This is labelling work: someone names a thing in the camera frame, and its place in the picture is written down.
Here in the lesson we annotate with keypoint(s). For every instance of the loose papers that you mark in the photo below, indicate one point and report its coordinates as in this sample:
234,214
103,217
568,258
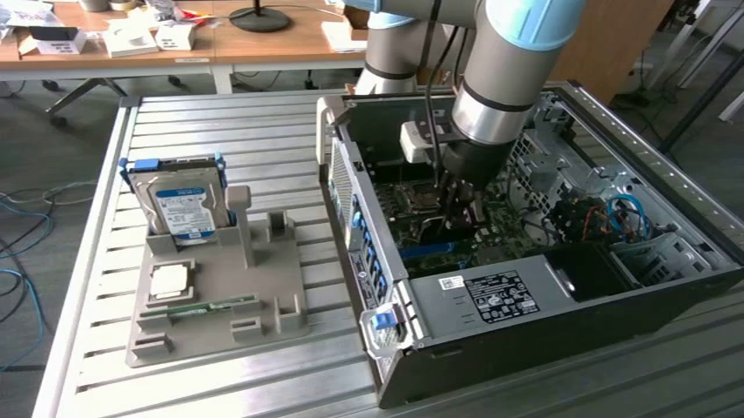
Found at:
30,13

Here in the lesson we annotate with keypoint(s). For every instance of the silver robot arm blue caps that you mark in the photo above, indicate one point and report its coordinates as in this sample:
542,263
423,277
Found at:
512,65

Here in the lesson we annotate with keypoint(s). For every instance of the blue expansion slot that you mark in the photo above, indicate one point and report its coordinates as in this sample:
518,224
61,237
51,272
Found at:
428,251

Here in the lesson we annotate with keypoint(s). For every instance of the white box small label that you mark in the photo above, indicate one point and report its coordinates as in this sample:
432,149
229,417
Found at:
174,39

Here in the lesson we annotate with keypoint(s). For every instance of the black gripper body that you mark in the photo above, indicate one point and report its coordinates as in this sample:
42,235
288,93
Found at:
473,161

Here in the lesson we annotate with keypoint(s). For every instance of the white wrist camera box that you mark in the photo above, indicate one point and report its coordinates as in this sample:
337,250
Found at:
417,146

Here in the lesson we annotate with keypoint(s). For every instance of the grey chipset heatsink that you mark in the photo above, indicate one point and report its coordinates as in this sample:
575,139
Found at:
495,258

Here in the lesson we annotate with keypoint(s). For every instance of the grey cup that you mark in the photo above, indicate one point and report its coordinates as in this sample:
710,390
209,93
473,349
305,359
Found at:
95,5

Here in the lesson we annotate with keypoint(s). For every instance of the grey power supply unit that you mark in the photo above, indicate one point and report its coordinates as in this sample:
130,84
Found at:
436,313

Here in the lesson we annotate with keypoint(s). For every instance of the black round lamp base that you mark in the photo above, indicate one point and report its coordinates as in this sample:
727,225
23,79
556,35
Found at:
258,19

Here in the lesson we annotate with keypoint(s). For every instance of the wooden desk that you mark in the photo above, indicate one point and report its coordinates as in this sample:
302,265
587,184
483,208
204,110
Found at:
87,61
280,48

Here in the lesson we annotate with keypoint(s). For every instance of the hard disk blue carrier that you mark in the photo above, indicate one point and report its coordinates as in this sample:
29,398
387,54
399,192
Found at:
174,209

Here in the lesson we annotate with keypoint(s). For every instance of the wooden cabinet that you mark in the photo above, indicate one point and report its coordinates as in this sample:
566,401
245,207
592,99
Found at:
628,43

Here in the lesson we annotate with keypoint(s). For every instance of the silver CPU chip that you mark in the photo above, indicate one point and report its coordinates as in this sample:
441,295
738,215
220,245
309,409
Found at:
169,283

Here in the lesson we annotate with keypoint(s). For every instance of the blue case latch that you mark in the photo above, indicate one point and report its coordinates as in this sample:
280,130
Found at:
384,320

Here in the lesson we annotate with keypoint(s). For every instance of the green motherboard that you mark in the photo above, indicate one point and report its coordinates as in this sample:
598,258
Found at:
512,231

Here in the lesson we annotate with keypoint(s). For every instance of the white box black lid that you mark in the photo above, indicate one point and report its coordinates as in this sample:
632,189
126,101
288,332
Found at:
58,43

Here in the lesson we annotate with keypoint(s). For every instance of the tape roll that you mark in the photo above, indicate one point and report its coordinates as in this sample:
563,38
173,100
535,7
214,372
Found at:
124,4

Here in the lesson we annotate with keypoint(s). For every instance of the metal CPU socket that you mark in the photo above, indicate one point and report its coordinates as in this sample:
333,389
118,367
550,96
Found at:
409,200

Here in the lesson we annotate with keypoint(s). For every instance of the black partition frame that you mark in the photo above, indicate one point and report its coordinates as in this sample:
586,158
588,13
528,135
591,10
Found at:
701,87

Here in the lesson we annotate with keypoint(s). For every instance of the white booklet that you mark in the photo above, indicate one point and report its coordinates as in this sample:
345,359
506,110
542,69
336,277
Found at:
344,39

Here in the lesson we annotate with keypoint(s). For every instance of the green graphics card black fan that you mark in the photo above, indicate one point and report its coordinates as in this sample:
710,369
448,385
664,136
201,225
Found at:
436,235

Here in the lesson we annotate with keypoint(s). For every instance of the green RAM stick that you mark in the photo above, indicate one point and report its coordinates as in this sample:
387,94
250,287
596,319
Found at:
198,307

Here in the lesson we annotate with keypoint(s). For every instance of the grey parts rack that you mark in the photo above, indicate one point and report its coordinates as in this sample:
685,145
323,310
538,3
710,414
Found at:
216,278

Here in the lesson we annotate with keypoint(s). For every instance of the black open PC case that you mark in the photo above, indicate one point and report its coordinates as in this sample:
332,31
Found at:
523,357

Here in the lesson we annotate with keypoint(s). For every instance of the white box round recess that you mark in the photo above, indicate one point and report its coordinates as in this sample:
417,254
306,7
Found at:
132,41

